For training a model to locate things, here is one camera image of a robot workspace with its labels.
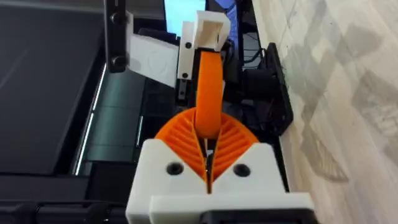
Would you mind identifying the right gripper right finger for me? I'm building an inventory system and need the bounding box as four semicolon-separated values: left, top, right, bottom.
211;111;287;194

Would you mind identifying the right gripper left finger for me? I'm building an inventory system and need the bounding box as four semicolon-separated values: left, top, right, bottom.
126;108;208;224

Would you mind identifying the computer monitor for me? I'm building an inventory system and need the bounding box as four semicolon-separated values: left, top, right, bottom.
164;0;206;37

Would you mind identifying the black upright wrist plate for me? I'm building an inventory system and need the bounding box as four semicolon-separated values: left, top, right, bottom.
104;0;129;74

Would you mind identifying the black rail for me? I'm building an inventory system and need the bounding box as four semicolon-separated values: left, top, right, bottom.
262;42;295;136

